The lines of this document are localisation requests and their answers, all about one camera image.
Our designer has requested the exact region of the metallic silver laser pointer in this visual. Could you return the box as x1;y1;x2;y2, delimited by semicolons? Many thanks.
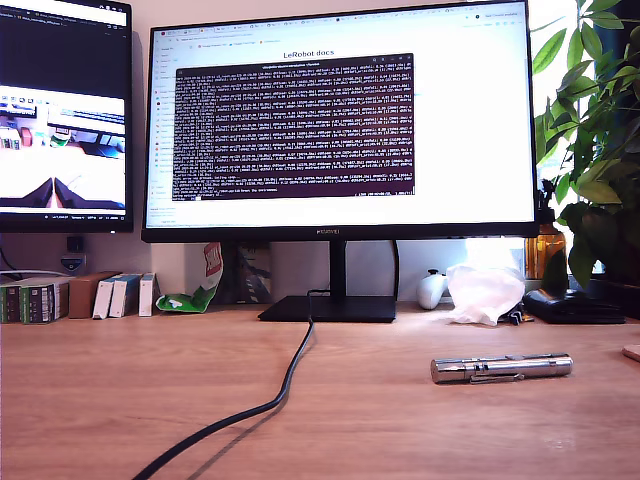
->
429;352;575;386

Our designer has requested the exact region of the grey leaf-patterned box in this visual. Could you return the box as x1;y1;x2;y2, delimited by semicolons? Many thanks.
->
222;242;274;304

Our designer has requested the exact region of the white game controller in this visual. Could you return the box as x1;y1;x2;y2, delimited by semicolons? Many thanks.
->
417;268;450;311

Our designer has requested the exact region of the green red snack bag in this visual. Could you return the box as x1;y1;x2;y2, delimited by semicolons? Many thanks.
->
154;241;224;315

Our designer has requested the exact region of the crumpled white plastic bag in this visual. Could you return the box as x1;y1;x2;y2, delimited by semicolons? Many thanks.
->
442;263;527;327

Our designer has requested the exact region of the large black computer monitor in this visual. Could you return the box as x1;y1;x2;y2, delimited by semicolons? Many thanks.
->
141;0;541;324

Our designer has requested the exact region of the white blue small box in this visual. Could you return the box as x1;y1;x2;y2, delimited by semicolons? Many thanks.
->
138;272;161;318
108;273;144;319
92;278;117;320

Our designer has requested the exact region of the amber pump bottle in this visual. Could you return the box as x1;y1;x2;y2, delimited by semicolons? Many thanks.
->
524;179;570;281

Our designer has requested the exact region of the brown cardboard box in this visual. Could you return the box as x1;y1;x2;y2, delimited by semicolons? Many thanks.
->
68;271;124;320

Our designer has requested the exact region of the black leather case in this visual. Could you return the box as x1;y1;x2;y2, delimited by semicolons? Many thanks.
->
522;288;629;325

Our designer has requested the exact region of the green printed box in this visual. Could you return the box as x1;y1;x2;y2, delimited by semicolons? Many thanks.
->
18;279;70;325
0;282;21;324

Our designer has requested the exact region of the green leafy house plant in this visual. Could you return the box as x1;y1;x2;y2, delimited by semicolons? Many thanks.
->
530;0;640;289

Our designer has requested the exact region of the dark rectangular planter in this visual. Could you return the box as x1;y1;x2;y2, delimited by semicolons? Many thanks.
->
587;277;640;316

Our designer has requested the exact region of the black secondary computer monitor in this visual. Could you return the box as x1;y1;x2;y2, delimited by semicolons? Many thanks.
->
0;0;135;234

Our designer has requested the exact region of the thin black monitor cable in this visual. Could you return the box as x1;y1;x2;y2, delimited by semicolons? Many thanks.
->
392;239;402;302

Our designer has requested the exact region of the thick black table cable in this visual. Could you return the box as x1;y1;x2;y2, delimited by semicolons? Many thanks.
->
132;288;331;480

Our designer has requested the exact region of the thin white cable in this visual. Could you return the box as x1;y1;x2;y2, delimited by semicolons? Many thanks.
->
0;268;76;279

